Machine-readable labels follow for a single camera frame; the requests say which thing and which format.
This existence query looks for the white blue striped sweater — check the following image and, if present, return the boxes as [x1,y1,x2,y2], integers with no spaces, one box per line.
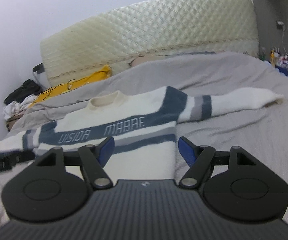
[0,86,284,181]

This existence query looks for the white clothing pile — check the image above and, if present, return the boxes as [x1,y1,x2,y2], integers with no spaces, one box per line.
[3,94,37,121]

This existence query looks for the black clothing pile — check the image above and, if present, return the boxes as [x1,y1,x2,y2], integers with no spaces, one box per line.
[4,79,43,105]

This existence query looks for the brown cardboard box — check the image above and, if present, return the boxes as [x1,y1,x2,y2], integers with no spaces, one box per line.
[5,113,24,132]

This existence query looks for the grey bed sheet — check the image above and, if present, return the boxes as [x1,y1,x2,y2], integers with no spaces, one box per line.
[0,53,288,222]

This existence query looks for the yellow cloth by headboard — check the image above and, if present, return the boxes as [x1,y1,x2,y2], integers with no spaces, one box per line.
[29,65,113,108]

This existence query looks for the cluttered items on nightstand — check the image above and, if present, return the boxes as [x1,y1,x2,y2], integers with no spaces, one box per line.
[258,47,288,77]

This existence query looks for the pink pillow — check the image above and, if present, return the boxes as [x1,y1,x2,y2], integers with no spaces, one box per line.
[129,55,165,67]

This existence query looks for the cream quilted headboard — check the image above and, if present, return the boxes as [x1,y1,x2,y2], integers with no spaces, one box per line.
[40,0,259,86]

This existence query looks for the black cable on bed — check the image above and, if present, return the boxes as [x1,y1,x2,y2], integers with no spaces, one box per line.
[32,78,85,103]

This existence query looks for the black wall socket plate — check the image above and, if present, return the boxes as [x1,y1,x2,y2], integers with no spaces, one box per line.
[32,63,45,74]

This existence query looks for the white charger cable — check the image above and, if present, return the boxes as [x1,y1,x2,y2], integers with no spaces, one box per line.
[281,28,288,63]

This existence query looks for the white wall charger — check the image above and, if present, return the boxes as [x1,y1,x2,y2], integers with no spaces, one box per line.
[276,21,285,30]

